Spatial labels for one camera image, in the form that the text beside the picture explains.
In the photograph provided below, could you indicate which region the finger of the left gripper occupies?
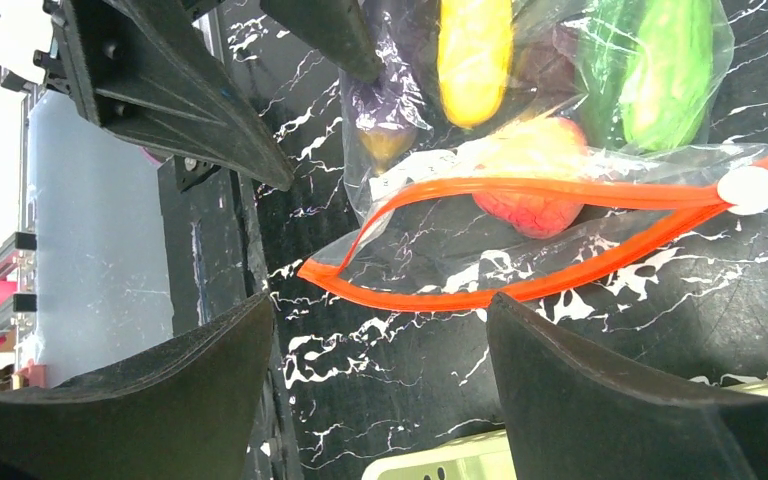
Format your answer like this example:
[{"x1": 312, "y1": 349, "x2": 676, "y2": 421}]
[
  {"x1": 259, "y1": 0, "x2": 383, "y2": 83},
  {"x1": 49, "y1": 0, "x2": 293, "y2": 191}
]

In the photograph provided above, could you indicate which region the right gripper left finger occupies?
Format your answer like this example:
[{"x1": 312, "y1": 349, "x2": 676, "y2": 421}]
[{"x1": 0, "y1": 294, "x2": 274, "y2": 479}]

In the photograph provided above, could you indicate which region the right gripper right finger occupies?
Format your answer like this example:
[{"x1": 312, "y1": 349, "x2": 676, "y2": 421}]
[{"x1": 486, "y1": 293, "x2": 768, "y2": 479}]

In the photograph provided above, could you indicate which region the dark purple fake fruit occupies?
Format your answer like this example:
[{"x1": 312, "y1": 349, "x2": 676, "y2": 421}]
[{"x1": 344, "y1": 1, "x2": 437, "y2": 174}]

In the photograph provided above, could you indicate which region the clear zip top bag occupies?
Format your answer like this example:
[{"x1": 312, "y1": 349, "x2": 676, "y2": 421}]
[{"x1": 298, "y1": 1, "x2": 768, "y2": 313}]

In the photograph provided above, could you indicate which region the red fake tomato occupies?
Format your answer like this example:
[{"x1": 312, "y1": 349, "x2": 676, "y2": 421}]
[{"x1": 473, "y1": 116, "x2": 588, "y2": 239}]

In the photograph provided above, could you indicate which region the green fake cucumber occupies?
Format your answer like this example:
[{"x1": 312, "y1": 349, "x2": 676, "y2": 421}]
[{"x1": 576, "y1": 1, "x2": 714, "y2": 151}]

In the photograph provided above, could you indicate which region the yellow-green plastic basket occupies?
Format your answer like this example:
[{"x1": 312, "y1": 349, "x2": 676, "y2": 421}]
[{"x1": 361, "y1": 379, "x2": 768, "y2": 480}]

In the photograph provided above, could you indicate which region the aluminium frame rail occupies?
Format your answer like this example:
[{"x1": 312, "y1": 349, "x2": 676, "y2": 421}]
[{"x1": 0, "y1": 231, "x2": 38, "y2": 352}]

